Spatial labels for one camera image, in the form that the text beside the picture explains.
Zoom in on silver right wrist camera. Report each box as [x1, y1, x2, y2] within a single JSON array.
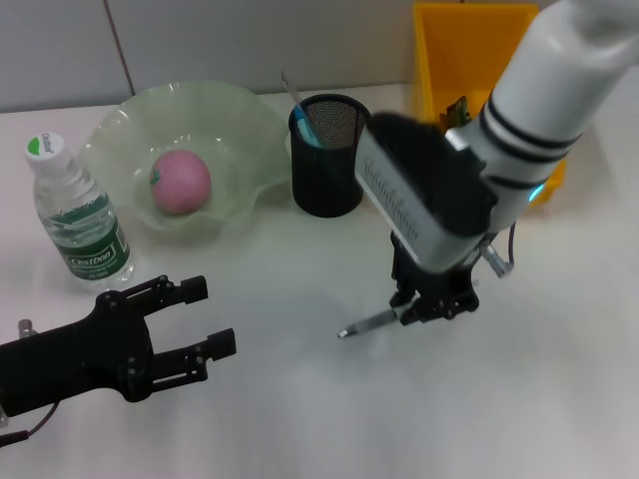
[[352, 112, 500, 274]]

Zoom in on transparent plastic ruler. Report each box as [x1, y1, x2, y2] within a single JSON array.
[[280, 69, 331, 150]]

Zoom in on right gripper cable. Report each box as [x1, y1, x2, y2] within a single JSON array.
[[477, 219, 519, 281]]

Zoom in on pale green glass fruit plate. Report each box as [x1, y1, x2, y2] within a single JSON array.
[[79, 80, 292, 234]]

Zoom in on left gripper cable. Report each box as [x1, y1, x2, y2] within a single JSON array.
[[0, 402, 60, 449]]

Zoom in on black mesh pen holder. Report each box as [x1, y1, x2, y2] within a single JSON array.
[[289, 93, 373, 219]]

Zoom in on green toy frog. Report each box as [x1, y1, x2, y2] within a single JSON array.
[[438, 94, 471, 132]]

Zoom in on white grey ballpoint pen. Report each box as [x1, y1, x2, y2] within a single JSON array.
[[336, 306, 401, 341]]

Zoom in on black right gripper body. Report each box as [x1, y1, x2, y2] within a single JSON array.
[[390, 233, 476, 296]]

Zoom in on clear green-label water bottle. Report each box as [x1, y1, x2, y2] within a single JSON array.
[[24, 132, 136, 294]]

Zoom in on blue plastic scissors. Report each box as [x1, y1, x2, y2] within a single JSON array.
[[291, 104, 326, 150]]

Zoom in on pink peach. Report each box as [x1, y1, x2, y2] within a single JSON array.
[[149, 148, 213, 217]]

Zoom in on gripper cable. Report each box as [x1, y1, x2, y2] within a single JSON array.
[[477, 219, 519, 281], [0, 402, 60, 449]]

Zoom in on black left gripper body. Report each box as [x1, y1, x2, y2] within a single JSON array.
[[0, 288, 155, 420]]

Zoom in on yellow plastic bin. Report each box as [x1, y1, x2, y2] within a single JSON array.
[[411, 2, 571, 210]]

